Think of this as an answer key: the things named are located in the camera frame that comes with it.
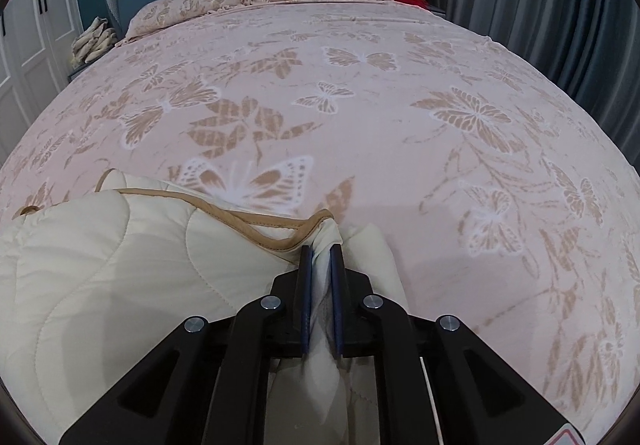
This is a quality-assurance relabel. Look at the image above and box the white wardrobe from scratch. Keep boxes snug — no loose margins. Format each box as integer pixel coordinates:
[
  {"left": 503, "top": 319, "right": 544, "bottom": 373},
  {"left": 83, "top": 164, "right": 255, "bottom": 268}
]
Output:
[{"left": 0, "top": 0, "right": 84, "bottom": 138}]

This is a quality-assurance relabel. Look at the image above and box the pink butterfly print quilt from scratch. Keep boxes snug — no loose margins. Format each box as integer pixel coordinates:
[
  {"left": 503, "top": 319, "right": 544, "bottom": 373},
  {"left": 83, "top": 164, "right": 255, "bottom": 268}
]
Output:
[{"left": 0, "top": 0, "right": 640, "bottom": 428}]

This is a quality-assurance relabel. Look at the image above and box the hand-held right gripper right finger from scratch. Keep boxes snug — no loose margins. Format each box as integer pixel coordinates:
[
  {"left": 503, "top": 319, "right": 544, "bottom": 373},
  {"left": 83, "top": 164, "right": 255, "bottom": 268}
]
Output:
[{"left": 330, "top": 244, "right": 557, "bottom": 445}]

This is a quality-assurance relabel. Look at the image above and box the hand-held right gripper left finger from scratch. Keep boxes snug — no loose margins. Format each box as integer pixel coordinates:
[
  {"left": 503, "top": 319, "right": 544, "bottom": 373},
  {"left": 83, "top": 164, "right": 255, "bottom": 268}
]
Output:
[{"left": 57, "top": 245, "right": 314, "bottom": 445}]

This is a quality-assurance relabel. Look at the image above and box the stack of folded patterned cloths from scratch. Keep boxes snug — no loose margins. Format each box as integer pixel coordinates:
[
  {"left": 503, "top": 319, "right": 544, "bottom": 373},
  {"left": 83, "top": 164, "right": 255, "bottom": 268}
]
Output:
[{"left": 71, "top": 17, "right": 119, "bottom": 66}]

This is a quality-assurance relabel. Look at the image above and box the cream quilted jacket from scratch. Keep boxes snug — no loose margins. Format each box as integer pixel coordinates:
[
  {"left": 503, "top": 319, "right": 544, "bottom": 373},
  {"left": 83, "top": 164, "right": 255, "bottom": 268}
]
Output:
[{"left": 0, "top": 168, "right": 402, "bottom": 445}]

